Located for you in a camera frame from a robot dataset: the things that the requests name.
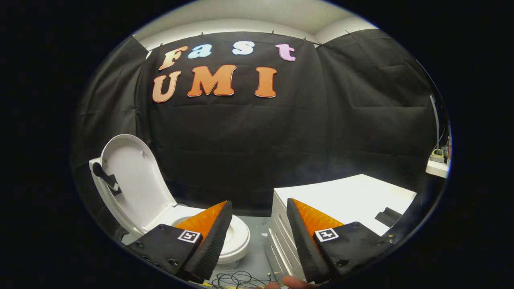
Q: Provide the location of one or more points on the white power strip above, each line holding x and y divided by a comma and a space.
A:
437, 167

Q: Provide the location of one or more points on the power adapter plug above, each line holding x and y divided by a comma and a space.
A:
437, 155

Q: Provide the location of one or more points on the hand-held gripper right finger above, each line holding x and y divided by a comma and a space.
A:
305, 249

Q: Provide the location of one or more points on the white toilet lid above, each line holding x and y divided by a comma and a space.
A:
136, 180

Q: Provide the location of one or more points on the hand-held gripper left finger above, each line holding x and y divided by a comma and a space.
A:
213, 245

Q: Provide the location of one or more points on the white toilet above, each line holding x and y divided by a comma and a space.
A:
235, 257

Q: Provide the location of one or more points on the white drawer cabinet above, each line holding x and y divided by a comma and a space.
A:
353, 196

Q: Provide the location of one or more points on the black backdrop cloth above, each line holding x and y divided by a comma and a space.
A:
249, 152

